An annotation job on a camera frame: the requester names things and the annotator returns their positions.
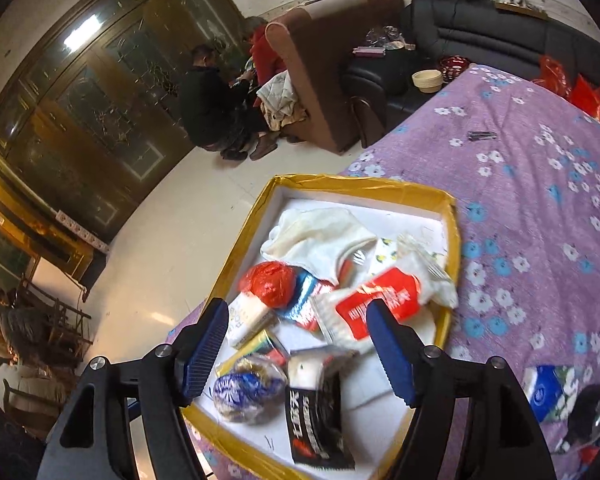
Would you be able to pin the stack of cream bowls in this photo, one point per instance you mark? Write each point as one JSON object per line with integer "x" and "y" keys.
{"x": 427, "y": 81}

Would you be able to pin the floral print tissue pack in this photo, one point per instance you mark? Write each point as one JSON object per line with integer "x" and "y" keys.
{"x": 386, "y": 255}

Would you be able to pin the purple floral tablecloth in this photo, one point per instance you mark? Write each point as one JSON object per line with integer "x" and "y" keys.
{"x": 530, "y": 210}

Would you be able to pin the yellow rimmed white tray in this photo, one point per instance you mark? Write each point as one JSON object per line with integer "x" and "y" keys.
{"x": 310, "y": 205}

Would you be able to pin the blue white patterned packet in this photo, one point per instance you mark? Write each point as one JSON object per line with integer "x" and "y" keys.
{"x": 245, "y": 395}

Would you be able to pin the clear plastic wrapping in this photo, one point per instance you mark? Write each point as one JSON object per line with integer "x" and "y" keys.
{"x": 385, "y": 36}

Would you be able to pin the pink flat object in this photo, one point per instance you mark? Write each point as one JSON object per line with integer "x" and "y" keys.
{"x": 367, "y": 51}

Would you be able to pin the white power strip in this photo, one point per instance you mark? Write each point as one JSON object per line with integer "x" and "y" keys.
{"x": 82, "y": 232}

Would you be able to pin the wooden glass double door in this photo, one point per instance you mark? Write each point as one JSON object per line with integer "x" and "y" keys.
{"x": 80, "y": 85}

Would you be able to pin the cream quilted cloth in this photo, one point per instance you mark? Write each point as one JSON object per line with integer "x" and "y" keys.
{"x": 280, "y": 100}

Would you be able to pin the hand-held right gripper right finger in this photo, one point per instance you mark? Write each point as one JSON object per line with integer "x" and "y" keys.
{"x": 387, "y": 355}

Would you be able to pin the small black metal tool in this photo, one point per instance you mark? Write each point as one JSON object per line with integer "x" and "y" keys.
{"x": 481, "y": 135}

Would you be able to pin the red plastic bag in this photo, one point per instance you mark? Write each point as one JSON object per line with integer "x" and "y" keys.
{"x": 270, "y": 282}

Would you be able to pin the cream tissue pack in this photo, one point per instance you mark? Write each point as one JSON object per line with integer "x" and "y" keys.
{"x": 247, "y": 317}

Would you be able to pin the black sofa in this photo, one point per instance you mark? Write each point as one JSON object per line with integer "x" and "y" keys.
{"x": 480, "y": 25}

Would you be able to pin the black packet with red print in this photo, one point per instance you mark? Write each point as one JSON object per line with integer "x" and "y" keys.
{"x": 320, "y": 420}

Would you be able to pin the blue tissue pack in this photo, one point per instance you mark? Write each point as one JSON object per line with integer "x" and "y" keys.
{"x": 545, "y": 390}

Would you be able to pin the white sock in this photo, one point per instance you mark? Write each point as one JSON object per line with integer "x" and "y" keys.
{"x": 315, "y": 240}

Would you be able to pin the red shiny bag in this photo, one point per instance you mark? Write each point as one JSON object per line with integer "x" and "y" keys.
{"x": 597, "y": 97}
{"x": 552, "y": 77}

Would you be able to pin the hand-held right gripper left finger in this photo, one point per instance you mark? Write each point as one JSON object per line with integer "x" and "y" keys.
{"x": 205, "y": 355}

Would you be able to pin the blue foil packet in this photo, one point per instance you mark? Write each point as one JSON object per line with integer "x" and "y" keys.
{"x": 305, "y": 300}

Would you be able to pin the wooden chair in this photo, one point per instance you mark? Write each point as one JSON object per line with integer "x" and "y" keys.
{"x": 65, "y": 320}

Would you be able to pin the brown armchair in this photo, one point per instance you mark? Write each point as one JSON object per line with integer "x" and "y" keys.
{"x": 325, "y": 60}

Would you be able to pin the multicoloured sponge pack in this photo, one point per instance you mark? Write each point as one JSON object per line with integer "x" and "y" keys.
{"x": 265, "y": 342}

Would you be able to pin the red white wet wipes pack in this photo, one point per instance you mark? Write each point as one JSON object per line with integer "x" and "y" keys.
{"x": 360, "y": 310}

